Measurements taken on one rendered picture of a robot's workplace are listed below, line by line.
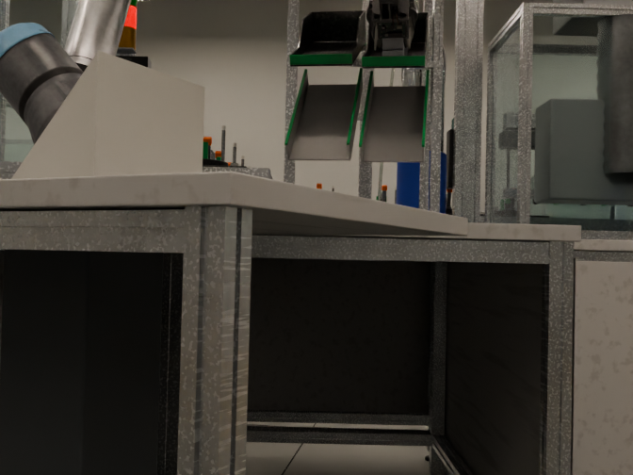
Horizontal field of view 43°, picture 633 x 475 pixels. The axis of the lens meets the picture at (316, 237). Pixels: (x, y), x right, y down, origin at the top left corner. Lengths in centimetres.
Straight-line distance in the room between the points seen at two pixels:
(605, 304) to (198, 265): 173
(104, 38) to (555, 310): 94
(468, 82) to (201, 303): 226
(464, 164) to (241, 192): 219
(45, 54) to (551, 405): 105
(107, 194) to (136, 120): 38
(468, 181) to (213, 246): 218
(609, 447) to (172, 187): 184
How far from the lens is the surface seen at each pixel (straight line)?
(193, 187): 71
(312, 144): 167
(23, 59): 126
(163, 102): 120
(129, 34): 193
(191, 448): 75
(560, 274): 154
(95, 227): 82
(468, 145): 287
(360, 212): 93
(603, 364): 235
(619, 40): 254
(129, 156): 113
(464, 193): 284
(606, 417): 237
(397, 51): 169
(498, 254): 151
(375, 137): 171
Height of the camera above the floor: 78
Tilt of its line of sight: 2 degrees up
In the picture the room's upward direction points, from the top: 1 degrees clockwise
